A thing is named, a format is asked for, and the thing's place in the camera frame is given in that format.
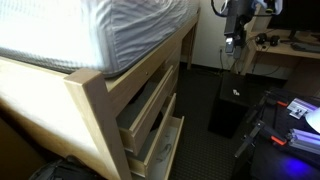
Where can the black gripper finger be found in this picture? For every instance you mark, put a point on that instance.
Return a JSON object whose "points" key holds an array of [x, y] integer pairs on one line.
{"points": [[239, 46], [229, 45]]}

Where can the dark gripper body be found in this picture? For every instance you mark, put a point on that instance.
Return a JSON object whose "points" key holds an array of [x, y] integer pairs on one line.
{"points": [[235, 18]]}

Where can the shallow wooden bed drawer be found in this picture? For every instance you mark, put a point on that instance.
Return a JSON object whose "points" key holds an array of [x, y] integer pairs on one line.
{"points": [[150, 113]]}

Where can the deep wooden bed drawer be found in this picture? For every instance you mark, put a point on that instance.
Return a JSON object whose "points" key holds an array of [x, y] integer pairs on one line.
{"points": [[175, 146]]}

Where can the wooden drawer with black item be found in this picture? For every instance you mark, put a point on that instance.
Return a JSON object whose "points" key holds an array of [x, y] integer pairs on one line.
{"points": [[138, 166]]}

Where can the black headphones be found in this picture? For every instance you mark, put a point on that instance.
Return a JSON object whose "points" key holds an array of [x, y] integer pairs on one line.
{"points": [[260, 38]]}

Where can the light wooden desk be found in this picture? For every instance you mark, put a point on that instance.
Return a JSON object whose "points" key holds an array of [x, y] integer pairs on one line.
{"points": [[283, 50]]}

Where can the black box with white logo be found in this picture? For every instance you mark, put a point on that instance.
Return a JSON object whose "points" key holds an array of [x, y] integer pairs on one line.
{"points": [[230, 106]]}

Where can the black clamp with orange grip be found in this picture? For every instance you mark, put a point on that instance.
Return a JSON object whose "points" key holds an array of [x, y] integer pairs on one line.
{"points": [[263, 131], [266, 101]]}

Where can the black monitor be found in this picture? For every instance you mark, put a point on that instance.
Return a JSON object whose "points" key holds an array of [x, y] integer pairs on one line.
{"points": [[296, 13]]}

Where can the dark keyboard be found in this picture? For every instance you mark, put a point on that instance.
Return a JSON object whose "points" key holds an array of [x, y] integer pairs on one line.
{"points": [[305, 47]]}

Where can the white rounded object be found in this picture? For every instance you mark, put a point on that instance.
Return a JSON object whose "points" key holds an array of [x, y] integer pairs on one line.
{"points": [[314, 120]]}

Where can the black round object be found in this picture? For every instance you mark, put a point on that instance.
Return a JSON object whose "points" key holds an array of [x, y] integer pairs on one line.
{"points": [[156, 122]]}

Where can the long aluminium extrusion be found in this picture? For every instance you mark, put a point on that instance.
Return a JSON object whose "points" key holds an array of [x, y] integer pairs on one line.
{"points": [[305, 140]]}

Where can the small grey object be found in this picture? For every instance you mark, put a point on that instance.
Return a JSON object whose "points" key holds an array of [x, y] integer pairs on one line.
{"points": [[164, 151]]}

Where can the white grey mattress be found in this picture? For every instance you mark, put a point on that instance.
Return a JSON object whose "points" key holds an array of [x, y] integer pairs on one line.
{"points": [[66, 26]]}

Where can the black backpack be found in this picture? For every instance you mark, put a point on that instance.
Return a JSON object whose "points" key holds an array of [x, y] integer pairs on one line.
{"points": [[63, 170]]}

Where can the short silver aluminium bracket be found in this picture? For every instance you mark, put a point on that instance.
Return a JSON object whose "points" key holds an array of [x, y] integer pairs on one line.
{"points": [[301, 108]]}

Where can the black robot cart frame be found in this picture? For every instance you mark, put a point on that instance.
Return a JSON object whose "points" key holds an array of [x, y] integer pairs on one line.
{"points": [[283, 163]]}

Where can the light wooden bed frame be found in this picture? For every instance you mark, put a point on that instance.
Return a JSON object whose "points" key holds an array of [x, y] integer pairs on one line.
{"points": [[90, 110]]}

